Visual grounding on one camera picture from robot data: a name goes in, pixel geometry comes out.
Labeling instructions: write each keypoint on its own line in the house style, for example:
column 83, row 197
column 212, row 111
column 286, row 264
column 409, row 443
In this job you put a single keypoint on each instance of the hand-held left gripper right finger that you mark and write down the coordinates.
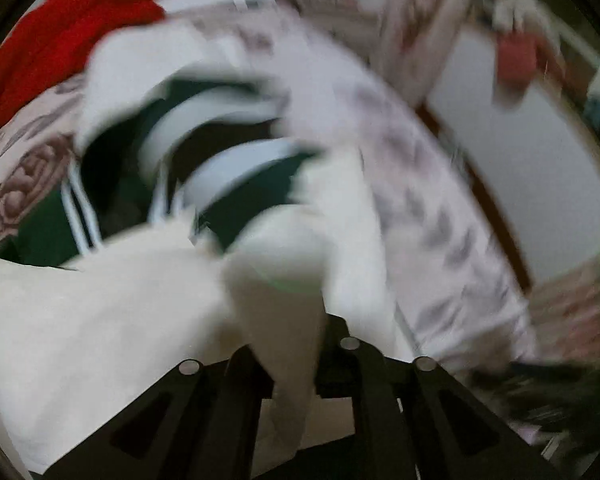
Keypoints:
column 352, row 360

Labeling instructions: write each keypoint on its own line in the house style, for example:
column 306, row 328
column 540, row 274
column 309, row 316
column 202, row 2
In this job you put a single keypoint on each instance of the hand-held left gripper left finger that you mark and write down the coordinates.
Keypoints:
column 230, row 390

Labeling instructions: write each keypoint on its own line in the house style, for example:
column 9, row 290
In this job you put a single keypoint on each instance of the green white striped garment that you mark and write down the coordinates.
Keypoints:
column 130, row 310

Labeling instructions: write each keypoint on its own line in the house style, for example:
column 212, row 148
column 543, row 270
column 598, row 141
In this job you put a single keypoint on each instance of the floral bed sheet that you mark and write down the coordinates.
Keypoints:
column 430, row 210

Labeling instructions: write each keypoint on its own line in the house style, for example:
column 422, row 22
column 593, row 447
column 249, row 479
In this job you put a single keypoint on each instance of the pink red hanging cloth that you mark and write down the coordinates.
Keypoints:
column 517, row 60

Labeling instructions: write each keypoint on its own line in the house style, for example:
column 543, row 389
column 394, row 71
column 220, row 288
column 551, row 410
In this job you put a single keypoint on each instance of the floral curtain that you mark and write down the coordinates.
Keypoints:
column 420, row 25

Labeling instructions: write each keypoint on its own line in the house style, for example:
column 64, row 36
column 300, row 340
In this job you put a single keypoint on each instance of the brown wooden bed frame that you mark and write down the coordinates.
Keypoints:
column 485, row 195

